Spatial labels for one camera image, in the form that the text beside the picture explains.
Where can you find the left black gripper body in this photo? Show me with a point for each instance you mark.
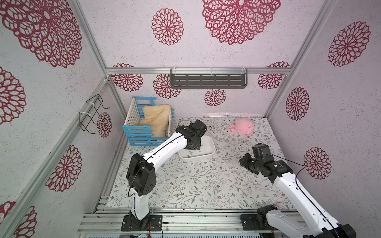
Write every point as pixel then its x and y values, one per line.
pixel 196 145

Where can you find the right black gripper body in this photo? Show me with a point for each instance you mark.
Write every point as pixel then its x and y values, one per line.
pixel 247 162

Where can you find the white plastic storage box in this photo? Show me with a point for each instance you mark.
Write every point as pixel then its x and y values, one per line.
pixel 206 151

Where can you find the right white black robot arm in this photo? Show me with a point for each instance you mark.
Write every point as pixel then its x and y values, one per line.
pixel 319 223

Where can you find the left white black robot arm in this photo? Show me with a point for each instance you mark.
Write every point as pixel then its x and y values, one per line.
pixel 142 170

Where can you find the white round alarm clock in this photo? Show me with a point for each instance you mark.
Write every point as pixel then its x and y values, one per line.
pixel 185 123

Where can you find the cream fluffy cloth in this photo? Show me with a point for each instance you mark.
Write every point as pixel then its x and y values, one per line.
pixel 156 117

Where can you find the pink plush toy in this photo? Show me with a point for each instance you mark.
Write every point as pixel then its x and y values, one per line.
pixel 242 126

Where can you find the blue white slatted crate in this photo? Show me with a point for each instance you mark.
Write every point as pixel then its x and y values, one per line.
pixel 142 135

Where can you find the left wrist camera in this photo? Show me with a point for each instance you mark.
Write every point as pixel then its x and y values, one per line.
pixel 199 127

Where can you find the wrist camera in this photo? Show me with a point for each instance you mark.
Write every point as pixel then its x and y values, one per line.
pixel 199 127
pixel 262 153

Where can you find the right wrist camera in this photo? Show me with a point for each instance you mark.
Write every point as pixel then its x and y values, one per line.
pixel 262 153

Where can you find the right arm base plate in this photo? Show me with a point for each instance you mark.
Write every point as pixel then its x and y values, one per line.
pixel 253 223

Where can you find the grey wall shelf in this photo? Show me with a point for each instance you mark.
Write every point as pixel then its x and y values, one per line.
pixel 192 81

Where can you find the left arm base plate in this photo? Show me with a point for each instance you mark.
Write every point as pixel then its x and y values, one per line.
pixel 151 223

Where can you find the black wire wall rack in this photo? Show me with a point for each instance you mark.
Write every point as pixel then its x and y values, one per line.
pixel 85 118

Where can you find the aluminium front rail frame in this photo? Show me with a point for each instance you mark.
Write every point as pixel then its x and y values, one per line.
pixel 182 222

